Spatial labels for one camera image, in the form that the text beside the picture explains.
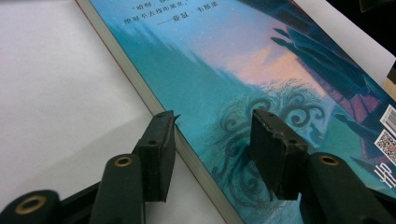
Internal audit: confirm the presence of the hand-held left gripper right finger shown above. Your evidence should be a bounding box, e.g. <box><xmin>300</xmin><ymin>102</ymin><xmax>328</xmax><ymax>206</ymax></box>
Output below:
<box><xmin>247</xmin><ymin>108</ymin><xmax>396</xmax><ymax>224</ymax></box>

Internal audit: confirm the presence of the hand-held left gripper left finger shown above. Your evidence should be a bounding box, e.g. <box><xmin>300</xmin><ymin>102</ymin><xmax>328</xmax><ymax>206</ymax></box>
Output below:
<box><xmin>88</xmin><ymin>110</ymin><xmax>181</xmax><ymax>224</ymax></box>

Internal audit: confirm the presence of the thick blue novel book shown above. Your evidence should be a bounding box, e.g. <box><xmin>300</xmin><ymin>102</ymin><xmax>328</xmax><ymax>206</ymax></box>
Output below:
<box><xmin>76</xmin><ymin>0</ymin><xmax>396</xmax><ymax>224</ymax></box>

